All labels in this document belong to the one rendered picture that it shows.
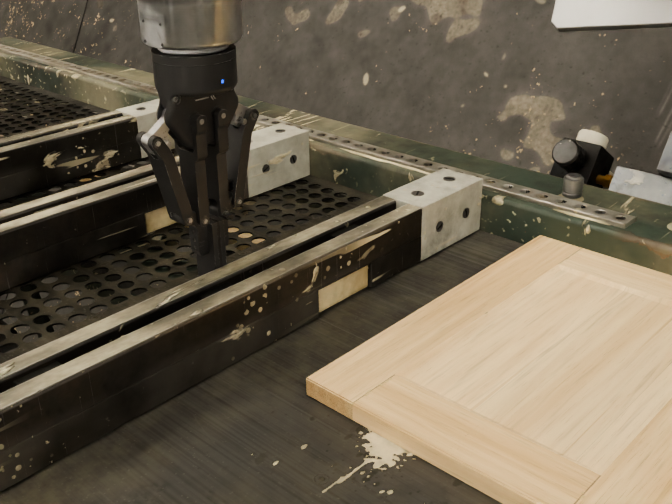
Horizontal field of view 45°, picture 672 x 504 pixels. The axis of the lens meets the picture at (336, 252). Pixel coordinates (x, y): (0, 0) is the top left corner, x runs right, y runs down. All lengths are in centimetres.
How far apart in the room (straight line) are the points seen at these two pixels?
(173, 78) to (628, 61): 150
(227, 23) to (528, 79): 151
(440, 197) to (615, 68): 117
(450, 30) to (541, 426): 175
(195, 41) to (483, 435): 40
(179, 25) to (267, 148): 48
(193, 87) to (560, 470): 43
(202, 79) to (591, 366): 43
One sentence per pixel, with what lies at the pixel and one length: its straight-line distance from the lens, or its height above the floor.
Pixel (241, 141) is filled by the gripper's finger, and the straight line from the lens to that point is 80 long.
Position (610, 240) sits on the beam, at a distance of 98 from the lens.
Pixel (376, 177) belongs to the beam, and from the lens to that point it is 116.
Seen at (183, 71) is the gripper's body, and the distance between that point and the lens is 73.
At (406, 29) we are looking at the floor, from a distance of 242.
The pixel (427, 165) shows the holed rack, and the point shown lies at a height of 88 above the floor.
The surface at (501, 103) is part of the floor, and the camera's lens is 217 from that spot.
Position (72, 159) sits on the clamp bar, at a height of 111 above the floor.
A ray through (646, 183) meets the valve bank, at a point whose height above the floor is 74.
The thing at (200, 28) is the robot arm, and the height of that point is 138.
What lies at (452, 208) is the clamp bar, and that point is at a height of 97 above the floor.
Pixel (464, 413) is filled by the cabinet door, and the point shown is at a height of 119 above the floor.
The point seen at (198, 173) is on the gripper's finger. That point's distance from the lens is 77.
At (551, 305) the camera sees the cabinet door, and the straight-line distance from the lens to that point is 88.
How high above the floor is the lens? 181
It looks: 52 degrees down
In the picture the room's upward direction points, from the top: 70 degrees counter-clockwise
